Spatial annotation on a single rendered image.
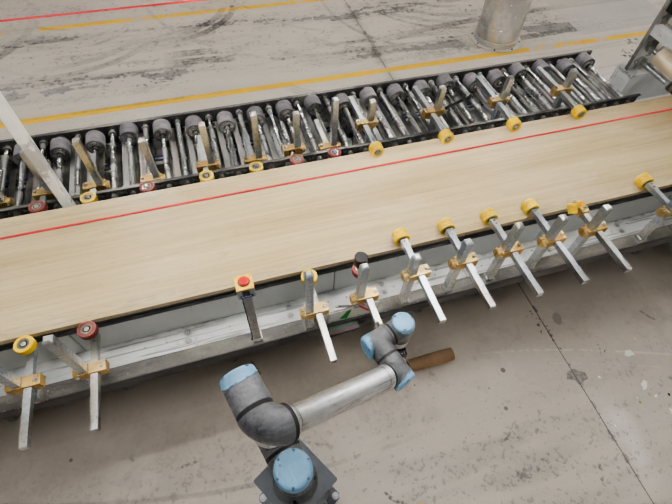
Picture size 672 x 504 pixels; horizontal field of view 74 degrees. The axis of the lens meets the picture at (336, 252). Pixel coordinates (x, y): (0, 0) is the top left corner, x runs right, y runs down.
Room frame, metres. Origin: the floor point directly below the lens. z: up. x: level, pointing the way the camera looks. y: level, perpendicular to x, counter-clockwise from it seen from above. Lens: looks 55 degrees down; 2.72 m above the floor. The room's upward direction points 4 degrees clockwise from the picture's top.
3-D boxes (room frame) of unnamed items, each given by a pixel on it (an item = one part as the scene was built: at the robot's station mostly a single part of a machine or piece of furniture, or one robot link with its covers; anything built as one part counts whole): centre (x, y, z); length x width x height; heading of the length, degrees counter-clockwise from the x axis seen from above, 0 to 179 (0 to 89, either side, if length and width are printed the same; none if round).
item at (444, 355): (1.10, -0.64, 0.04); 0.30 x 0.08 x 0.08; 110
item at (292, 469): (0.29, 0.11, 0.79); 0.17 x 0.15 x 0.18; 35
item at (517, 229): (1.32, -0.83, 0.93); 0.03 x 0.03 x 0.48; 20
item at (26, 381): (0.54, 1.26, 0.83); 0.13 x 0.06 x 0.05; 110
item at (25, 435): (0.51, 1.23, 0.83); 0.43 x 0.03 x 0.04; 20
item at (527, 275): (1.31, -0.87, 0.95); 0.50 x 0.04 x 0.04; 20
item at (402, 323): (0.77, -0.27, 1.14); 0.10 x 0.09 x 0.12; 125
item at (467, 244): (1.23, -0.60, 0.89); 0.03 x 0.03 x 0.48; 20
